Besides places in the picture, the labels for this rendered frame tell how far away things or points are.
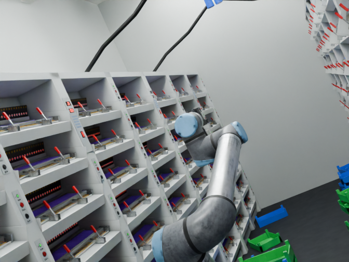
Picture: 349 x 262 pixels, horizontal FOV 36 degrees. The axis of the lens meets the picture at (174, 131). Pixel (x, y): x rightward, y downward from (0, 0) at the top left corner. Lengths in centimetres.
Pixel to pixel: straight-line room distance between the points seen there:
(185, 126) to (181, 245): 63
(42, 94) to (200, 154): 88
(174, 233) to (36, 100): 124
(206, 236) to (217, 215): 7
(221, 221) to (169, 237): 16
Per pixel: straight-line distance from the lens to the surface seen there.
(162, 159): 349
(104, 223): 254
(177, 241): 156
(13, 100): 259
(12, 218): 190
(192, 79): 590
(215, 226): 154
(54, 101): 254
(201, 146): 205
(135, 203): 297
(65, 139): 253
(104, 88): 319
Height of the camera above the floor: 121
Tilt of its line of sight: level
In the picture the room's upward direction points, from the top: 25 degrees counter-clockwise
